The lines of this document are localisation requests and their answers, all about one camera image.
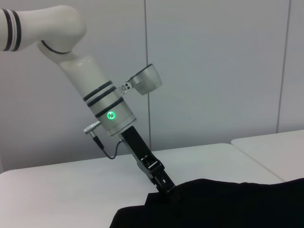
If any left gripper cable with connectors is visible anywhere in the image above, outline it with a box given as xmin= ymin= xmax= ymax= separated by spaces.
xmin=83 ymin=120 xmax=123 ymax=159

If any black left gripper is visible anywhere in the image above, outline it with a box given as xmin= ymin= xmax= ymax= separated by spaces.
xmin=118 ymin=125 xmax=177 ymax=194

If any black shirt with white print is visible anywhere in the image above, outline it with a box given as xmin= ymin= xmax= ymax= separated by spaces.
xmin=111 ymin=177 xmax=304 ymax=228

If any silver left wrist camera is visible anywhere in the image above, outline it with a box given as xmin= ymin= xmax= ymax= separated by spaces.
xmin=116 ymin=63 xmax=164 ymax=96

